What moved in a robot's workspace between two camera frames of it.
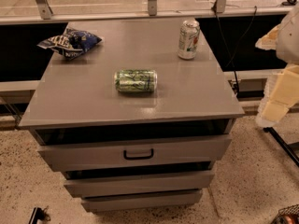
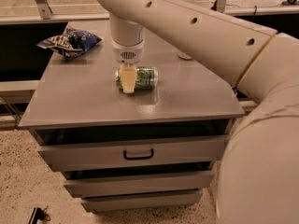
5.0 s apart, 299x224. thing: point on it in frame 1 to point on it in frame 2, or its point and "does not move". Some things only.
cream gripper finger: x=280 y=92 to x=128 y=48
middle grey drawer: x=139 y=184 does not move
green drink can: x=135 y=80 does not move
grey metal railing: x=47 y=16 does not move
